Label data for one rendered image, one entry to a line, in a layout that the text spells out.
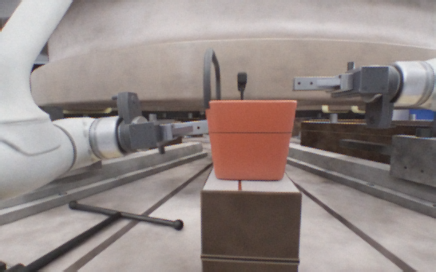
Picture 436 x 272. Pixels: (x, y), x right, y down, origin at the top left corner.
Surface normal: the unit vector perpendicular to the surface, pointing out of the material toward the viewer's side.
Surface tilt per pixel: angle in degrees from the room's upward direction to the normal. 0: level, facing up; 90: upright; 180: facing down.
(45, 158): 88
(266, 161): 97
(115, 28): 90
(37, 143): 82
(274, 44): 90
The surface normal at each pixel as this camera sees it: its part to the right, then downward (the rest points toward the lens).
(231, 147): -0.09, 0.22
